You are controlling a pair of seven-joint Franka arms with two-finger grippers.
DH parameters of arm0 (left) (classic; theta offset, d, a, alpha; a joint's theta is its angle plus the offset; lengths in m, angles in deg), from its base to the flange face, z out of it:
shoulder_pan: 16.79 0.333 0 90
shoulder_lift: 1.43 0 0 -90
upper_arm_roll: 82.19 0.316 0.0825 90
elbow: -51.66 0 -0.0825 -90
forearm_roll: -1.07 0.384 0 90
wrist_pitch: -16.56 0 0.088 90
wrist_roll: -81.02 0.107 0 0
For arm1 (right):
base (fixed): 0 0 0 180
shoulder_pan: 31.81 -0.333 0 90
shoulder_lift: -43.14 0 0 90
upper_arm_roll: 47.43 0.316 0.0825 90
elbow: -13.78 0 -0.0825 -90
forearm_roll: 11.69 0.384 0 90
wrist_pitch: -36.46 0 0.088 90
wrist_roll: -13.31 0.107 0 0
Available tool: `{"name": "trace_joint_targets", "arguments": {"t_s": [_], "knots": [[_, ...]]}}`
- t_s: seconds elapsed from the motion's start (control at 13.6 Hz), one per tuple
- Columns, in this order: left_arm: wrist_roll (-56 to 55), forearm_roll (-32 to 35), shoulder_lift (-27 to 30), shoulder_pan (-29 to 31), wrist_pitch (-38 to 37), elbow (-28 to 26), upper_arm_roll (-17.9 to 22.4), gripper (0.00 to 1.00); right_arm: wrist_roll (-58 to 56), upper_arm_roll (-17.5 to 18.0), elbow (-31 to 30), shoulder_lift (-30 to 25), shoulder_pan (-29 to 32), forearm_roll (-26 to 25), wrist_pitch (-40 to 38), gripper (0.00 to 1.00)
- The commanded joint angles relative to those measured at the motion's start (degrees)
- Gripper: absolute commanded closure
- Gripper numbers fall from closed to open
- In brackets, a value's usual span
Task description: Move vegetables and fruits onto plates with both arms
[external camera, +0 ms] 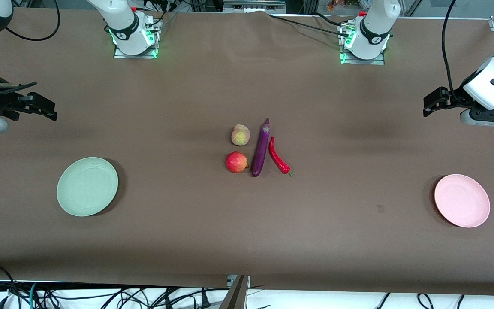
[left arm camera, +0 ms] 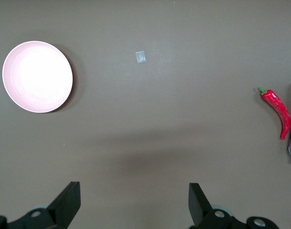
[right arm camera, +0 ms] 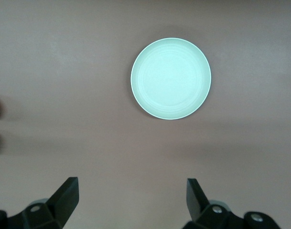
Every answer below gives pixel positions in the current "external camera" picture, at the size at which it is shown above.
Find pink plate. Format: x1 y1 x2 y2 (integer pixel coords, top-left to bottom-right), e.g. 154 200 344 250
434 174 491 228

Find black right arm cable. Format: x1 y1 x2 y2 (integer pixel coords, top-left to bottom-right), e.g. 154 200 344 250
0 0 61 93

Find metal post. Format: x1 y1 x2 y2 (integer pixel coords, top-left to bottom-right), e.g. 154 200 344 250
219 275 251 309

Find purple eggplant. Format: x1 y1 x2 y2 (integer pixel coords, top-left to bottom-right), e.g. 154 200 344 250
251 118 271 177

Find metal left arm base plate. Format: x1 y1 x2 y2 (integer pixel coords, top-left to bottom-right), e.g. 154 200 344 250
339 24 386 66

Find brown table cover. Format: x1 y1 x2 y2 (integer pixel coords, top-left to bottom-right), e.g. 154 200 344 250
0 8 494 297

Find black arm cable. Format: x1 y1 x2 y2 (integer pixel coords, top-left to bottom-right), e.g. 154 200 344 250
442 0 466 106
0 0 61 93

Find short black table cable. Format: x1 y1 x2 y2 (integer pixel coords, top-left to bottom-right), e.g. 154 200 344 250
313 12 351 28

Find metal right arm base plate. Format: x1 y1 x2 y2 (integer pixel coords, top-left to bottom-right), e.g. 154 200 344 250
113 17 158 59

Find light green plate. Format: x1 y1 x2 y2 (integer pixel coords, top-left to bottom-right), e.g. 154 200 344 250
57 157 119 217

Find red chili pepper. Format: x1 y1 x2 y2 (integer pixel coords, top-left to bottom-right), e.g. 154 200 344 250
268 137 293 176

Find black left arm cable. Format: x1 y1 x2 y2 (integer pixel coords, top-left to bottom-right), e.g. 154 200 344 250
442 0 466 106

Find long black table cable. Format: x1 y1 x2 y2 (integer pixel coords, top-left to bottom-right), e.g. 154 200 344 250
268 14 350 37

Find red round fruit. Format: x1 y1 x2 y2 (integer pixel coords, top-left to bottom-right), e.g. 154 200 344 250
226 151 249 174

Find grey metal box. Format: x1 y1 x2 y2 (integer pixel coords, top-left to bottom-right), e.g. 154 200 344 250
223 0 286 13

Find yellowish peach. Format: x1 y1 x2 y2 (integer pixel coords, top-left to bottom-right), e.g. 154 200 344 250
231 124 250 146

